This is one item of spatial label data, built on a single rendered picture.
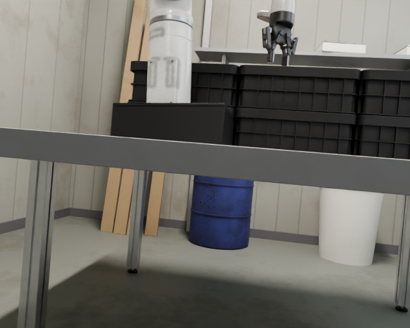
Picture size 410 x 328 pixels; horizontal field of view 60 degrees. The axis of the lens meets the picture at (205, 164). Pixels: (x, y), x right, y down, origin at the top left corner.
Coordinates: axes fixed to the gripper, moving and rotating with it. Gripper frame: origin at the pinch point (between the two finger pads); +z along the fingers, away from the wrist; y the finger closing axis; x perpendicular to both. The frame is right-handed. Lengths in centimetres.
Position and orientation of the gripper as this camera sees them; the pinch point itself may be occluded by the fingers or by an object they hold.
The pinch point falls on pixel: (278, 61)
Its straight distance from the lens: 117.7
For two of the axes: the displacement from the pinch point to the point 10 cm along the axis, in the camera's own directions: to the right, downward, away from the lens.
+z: -0.8, 10.0, 0.1
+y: 8.2, 0.6, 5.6
